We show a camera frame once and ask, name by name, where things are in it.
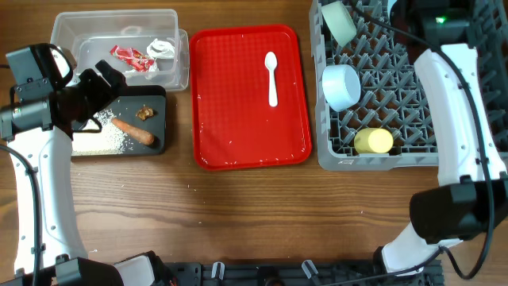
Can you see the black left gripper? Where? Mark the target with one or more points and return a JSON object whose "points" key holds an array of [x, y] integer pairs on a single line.
{"points": [[90, 78]]}

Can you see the red snack wrapper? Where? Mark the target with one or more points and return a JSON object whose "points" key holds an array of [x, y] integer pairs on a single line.
{"points": [[131, 57]]}

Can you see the brown food scrap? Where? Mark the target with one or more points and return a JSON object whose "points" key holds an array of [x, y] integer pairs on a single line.
{"points": [[145, 113]]}

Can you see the white tissue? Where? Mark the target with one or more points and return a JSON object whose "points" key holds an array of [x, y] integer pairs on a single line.
{"points": [[157, 50]]}

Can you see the white rice pile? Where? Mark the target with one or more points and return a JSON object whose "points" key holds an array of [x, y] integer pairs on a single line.
{"points": [[109, 141]]}

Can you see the orange carrot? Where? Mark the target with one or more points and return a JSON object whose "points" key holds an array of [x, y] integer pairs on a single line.
{"points": [[143, 136]]}

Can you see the white plastic spoon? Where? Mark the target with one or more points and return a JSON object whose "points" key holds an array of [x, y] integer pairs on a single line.
{"points": [[271, 64]]}

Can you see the light blue bowl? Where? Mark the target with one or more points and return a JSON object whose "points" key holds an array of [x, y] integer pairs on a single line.
{"points": [[341, 86]]}

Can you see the pale green bowl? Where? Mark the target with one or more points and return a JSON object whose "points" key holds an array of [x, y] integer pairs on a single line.
{"points": [[339, 22]]}

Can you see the yellow plastic cup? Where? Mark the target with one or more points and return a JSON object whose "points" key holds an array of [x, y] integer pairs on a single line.
{"points": [[373, 140]]}

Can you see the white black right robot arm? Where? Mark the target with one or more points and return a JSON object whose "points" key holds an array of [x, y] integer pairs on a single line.
{"points": [[471, 198]]}

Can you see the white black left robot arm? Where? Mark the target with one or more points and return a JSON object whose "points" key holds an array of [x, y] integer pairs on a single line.
{"points": [[45, 111]]}

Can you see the clear plastic waste bin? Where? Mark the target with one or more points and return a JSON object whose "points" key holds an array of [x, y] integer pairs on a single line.
{"points": [[90, 35]]}

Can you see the black waste tray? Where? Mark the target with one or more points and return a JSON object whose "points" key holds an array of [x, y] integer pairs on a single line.
{"points": [[125, 107]]}

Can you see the grey dishwasher rack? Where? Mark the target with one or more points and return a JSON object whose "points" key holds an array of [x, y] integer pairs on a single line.
{"points": [[392, 97]]}

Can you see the red serving tray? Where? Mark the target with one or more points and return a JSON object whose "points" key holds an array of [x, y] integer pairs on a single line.
{"points": [[233, 124]]}

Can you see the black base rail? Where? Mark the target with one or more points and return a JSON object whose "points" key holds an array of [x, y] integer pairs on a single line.
{"points": [[306, 273]]}

